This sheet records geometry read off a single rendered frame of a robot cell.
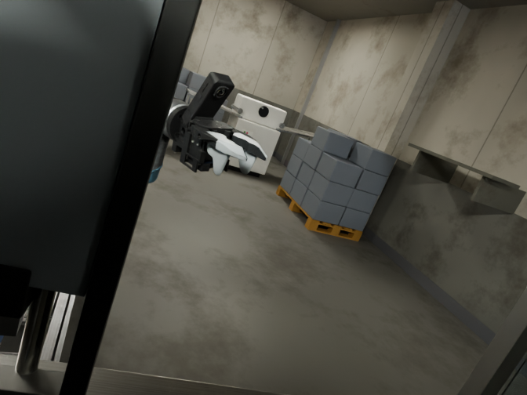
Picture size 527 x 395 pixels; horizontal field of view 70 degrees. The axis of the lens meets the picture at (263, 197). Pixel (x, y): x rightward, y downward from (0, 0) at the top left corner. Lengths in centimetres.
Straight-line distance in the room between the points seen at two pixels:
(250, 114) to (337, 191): 201
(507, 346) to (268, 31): 768
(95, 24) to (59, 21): 2
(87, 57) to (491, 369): 64
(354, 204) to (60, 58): 446
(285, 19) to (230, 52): 127
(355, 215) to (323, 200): 52
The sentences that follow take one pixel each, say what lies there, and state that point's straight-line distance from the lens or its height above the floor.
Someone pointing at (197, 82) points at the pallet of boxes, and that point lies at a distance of 676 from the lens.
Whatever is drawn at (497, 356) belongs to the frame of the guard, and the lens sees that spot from 68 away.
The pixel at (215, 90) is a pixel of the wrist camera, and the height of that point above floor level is 130.
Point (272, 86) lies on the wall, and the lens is 815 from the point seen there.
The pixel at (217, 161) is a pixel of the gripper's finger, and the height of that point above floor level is 120.
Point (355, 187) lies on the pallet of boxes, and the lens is 455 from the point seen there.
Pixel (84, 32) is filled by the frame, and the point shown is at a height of 133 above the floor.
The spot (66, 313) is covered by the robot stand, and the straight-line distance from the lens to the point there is 178.
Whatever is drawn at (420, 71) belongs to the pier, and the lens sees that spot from 506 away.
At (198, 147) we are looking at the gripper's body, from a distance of 65.
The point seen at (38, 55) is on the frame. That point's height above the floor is 131.
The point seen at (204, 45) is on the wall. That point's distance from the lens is 778.
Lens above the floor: 134
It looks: 15 degrees down
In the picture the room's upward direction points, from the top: 21 degrees clockwise
